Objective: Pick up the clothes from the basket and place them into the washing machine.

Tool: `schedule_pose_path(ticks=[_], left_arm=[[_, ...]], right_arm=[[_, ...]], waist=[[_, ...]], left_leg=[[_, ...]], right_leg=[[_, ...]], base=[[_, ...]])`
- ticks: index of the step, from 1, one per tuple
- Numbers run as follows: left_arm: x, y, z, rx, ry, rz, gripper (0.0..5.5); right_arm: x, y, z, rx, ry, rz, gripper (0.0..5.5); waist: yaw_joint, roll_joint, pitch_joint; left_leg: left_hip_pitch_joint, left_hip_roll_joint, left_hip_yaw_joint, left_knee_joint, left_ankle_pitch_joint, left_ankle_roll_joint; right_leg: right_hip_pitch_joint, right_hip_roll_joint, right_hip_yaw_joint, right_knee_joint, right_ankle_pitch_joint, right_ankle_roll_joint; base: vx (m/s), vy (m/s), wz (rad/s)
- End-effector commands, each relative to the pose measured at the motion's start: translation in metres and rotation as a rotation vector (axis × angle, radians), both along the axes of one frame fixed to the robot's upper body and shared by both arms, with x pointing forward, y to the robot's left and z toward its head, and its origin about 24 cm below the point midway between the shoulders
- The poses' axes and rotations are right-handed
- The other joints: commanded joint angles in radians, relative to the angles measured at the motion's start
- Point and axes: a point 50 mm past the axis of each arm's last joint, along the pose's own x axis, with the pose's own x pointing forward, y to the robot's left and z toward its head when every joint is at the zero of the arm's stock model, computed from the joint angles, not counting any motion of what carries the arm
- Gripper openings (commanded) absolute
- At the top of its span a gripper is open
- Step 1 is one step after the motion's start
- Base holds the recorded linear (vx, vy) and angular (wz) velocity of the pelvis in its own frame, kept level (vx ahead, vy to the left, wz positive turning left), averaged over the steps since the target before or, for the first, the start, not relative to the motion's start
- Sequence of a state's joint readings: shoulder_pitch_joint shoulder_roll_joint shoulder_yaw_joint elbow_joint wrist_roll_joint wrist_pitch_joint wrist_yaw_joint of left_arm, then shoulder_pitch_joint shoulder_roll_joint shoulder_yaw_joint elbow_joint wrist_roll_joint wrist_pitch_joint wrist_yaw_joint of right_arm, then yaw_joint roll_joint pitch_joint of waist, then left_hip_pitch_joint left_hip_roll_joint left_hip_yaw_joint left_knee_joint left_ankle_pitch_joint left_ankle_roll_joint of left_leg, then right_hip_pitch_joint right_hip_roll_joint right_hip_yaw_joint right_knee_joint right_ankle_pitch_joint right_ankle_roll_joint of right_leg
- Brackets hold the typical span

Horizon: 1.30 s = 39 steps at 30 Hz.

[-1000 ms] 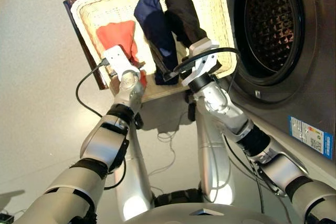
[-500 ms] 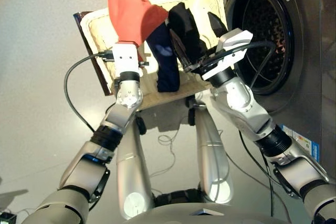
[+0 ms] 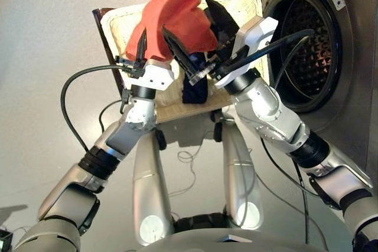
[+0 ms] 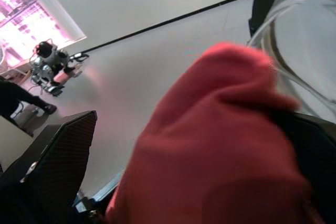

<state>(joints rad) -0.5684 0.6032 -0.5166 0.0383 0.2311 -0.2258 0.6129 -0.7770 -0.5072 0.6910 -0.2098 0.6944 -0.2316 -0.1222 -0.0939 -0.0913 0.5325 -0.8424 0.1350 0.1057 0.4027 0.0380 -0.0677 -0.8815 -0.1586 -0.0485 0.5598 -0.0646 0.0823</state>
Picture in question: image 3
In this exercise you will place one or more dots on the red cloth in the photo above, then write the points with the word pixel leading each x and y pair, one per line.
pixel 177 13

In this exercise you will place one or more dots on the dark blue cloth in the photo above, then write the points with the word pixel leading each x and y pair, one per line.
pixel 195 92

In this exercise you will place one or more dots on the pale woven basket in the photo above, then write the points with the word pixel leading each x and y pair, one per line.
pixel 118 27

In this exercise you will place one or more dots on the grey washing machine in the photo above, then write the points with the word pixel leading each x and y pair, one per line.
pixel 354 57

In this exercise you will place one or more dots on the silver robot leg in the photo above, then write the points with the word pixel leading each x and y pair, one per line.
pixel 150 190
pixel 239 175

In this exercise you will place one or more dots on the grey robot torso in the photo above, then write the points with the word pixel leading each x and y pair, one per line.
pixel 236 244

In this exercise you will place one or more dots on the small black floor device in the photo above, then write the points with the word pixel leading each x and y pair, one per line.
pixel 6 240

